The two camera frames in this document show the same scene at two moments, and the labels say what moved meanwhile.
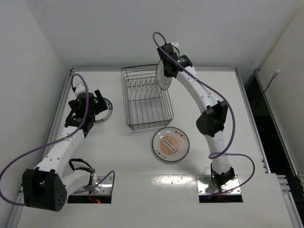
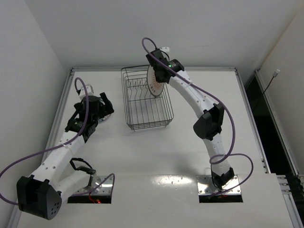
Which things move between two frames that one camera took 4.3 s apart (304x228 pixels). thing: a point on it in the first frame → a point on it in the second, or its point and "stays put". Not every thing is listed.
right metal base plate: [205, 186] stays put
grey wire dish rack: [147, 106] stays put
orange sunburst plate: [170, 144] → [156, 87]
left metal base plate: [104, 187] stays put
